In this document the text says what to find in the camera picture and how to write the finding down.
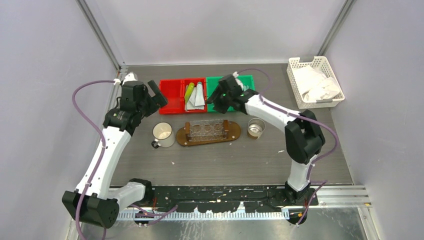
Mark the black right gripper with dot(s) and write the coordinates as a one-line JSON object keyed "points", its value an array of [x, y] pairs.
{"points": [[216, 98]]}

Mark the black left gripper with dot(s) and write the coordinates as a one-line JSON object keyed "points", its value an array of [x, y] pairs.
{"points": [[156, 101]]}

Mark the brown oval wooden tray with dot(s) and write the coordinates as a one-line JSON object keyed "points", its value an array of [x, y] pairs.
{"points": [[233, 134]]}

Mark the shiny metal cup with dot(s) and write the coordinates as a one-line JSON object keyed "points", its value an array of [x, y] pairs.
{"points": [[255, 128]]}

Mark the clear acrylic wooden rack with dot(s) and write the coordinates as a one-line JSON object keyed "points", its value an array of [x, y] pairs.
{"points": [[206, 130]]}

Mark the white enamel mug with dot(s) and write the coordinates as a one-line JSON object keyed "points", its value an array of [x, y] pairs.
{"points": [[164, 135]]}

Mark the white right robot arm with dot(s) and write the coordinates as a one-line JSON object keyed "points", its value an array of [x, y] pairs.
{"points": [[303, 136]]}

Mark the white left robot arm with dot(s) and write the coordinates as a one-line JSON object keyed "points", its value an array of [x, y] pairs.
{"points": [[91, 201]]}

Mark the white toothpaste tube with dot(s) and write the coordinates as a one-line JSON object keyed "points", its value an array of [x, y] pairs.
{"points": [[199, 98]]}

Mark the lime green toothpaste tube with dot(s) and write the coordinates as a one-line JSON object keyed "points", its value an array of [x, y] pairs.
{"points": [[188, 91]]}

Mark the grey toothpaste tube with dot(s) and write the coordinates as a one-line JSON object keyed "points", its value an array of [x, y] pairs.
{"points": [[190, 104]]}

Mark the green plastic bin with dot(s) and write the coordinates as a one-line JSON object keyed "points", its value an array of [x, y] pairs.
{"points": [[246, 82], [211, 83]]}

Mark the red plastic bin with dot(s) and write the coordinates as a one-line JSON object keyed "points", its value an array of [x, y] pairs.
{"points": [[195, 81], [172, 89]]}

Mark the white crumpled cloth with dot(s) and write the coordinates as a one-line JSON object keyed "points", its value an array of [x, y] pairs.
{"points": [[314, 85]]}

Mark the white perforated plastic basket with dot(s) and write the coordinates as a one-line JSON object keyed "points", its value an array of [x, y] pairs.
{"points": [[318, 62]]}

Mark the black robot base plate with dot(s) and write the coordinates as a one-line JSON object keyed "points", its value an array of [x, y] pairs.
{"points": [[225, 198]]}

